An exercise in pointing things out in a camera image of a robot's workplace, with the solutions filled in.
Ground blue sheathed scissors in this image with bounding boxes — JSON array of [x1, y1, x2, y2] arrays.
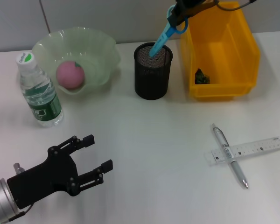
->
[[149, 6, 189, 58]]

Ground yellow plastic bin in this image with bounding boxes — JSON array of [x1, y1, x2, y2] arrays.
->
[[180, 1, 261, 101]]

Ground left arm cable with plug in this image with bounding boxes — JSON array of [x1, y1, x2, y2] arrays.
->
[[8, 163, 33, 222]]

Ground clear plastic ruler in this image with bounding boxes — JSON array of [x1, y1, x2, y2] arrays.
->
[[204, 136, 280, 167]]

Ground black mesh pen holder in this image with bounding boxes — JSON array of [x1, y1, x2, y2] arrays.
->
[[133, 42, 173, 100]]

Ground green plastic wrapper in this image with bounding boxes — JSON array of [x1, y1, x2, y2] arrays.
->
[[195, 67, 212, 84]]

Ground pink peach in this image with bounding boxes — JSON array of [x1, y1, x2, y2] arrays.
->
[[55, 60, 85, 90]]

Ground arm cable with plug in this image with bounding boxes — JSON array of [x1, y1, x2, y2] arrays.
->
[[218, 0, 257, 11], [8, 163, 33, 222]]

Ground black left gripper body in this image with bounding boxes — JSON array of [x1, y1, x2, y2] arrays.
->
[[7, 146, 79, 210]]

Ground translucent green fruit bowl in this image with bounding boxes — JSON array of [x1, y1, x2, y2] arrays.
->
[[32, 27, 121, 95]]

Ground right arm cable with plug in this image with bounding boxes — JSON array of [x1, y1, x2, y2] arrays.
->
[[218, 0, 257, 11]]

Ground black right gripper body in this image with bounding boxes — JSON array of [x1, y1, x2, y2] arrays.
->
[[176, 0, 219, 15]]

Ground clear green-label water bottle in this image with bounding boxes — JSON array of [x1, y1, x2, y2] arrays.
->
[[15, 52, 64, 128]]

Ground silver ballpoint pen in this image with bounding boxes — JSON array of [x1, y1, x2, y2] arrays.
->
[[211, 123, 250, 189]]

